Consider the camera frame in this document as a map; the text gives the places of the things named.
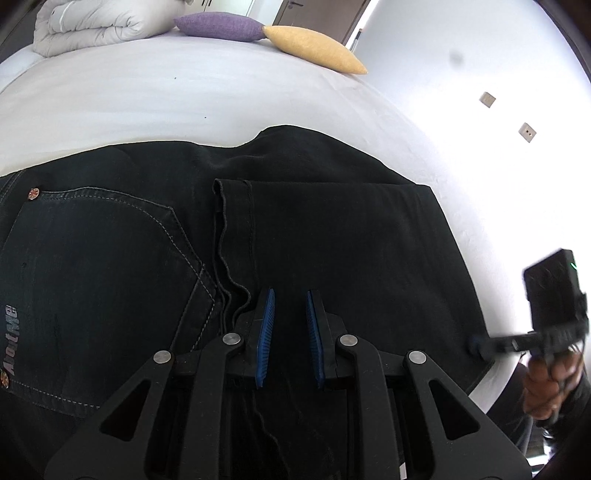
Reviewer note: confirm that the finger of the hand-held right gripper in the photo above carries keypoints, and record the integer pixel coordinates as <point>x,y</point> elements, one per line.
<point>489,346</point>

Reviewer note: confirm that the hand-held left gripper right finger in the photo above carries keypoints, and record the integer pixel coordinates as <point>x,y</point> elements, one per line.
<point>316,337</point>

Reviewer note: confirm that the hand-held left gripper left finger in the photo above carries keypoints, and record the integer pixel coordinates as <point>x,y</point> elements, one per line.
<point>265,337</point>

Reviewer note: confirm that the black denim pants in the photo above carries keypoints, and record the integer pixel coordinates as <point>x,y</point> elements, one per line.
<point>323,230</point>

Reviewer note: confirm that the person's right hand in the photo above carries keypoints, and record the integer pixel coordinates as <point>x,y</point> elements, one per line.
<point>547,385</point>

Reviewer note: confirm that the bed with white sheet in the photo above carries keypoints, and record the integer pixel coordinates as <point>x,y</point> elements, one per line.
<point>184,101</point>

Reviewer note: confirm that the yellow pillow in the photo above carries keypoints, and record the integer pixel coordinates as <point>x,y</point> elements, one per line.
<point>314,48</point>

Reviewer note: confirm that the thin leaning stick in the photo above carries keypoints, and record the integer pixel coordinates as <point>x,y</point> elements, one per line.
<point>357,39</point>

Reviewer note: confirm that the purple pillow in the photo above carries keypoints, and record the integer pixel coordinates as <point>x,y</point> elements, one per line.
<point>217,26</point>

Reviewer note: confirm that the brown door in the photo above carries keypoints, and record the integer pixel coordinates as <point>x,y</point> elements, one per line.
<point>323,18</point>

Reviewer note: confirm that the cream wardrobe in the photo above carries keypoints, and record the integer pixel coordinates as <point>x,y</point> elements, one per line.
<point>240,9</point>

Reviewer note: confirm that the folded beige duvet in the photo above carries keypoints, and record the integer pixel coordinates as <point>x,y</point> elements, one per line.
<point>92,27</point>

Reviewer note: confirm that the beige wall socket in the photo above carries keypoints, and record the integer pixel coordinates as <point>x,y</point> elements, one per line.
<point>486,99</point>
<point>527,132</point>

